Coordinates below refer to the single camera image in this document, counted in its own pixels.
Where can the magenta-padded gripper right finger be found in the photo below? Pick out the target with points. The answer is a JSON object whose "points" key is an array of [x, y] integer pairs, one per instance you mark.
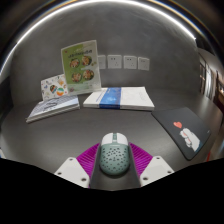
{"points": [[156, 170]]}

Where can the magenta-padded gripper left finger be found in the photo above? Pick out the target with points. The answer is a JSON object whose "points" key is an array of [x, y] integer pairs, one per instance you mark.
{"points": [[71, 170]]}

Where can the mint green perforated computer mouse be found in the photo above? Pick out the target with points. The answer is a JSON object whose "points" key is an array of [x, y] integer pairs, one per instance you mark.
{"points": [[114, 156]]}

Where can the black mouse pad with heart print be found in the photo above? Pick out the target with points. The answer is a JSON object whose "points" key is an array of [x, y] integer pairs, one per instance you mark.
{"points": [[186, 133]]}

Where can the grey striped booklet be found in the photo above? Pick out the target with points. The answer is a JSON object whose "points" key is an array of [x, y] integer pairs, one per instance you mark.
{"points": [[53, 108]]}

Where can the white book with blue stripe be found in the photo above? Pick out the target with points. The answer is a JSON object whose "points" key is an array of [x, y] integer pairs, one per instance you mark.
{"points": [[123, 98]]}

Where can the small colourful printed card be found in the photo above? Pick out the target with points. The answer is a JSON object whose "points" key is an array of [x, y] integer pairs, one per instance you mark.
{"points": [[53, 87]]}

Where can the green menu sheet in clear stand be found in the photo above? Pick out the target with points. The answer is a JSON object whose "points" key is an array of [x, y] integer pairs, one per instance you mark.
{"points": [[80, 66]]}

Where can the dark-framed glass partition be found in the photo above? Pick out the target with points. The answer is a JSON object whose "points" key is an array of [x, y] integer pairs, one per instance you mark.
{"points": [[206, 76]]}

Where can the long white ceiling light strip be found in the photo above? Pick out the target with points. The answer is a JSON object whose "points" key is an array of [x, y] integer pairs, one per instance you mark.
{"points": [[100, 2]]}

